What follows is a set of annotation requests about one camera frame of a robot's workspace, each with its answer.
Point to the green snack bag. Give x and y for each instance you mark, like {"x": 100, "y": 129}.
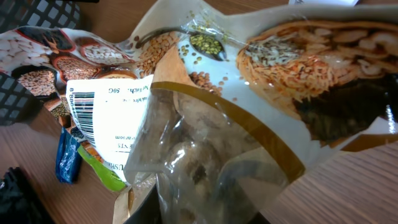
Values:
{"x": 108, "y": 178}

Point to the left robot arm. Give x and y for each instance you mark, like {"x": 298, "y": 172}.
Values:
{"x": 19, "y": 202}

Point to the white barcode scanner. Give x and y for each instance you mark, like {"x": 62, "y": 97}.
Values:
{"x": 328, "y": 2}

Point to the blue snack bar wrapper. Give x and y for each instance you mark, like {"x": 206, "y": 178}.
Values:
{"x": 68, "y": 160}

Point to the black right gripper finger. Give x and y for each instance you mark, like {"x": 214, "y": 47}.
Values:
{"x": 145, "y": 207}

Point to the beige cookie bag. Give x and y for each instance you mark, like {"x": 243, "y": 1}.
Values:
{"x": 222, "y": 113}

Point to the grey plastic basket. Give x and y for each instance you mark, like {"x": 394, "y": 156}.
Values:
{"x": 31, "y": 31}

